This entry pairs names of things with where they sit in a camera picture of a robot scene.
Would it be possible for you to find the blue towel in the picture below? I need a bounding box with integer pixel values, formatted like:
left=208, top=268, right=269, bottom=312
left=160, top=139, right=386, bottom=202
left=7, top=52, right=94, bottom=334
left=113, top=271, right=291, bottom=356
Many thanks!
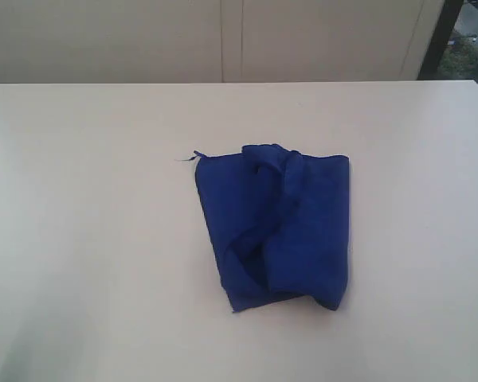
left=192, top=144, right=350, bottom=312

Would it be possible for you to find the black window frame post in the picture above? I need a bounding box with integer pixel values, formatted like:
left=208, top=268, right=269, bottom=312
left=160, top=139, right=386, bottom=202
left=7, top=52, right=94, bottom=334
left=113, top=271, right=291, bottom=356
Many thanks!
left=417, top=0, right=464, bottom=80

